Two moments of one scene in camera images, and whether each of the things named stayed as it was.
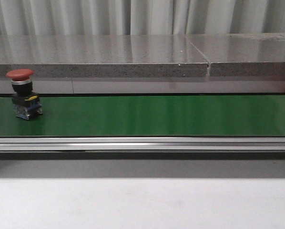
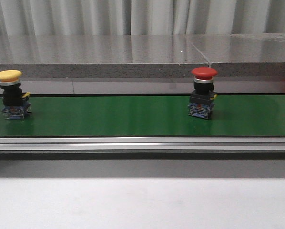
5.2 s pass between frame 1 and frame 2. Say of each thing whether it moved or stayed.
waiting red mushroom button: moved
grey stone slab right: stayed
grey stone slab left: stayed
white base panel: stayed
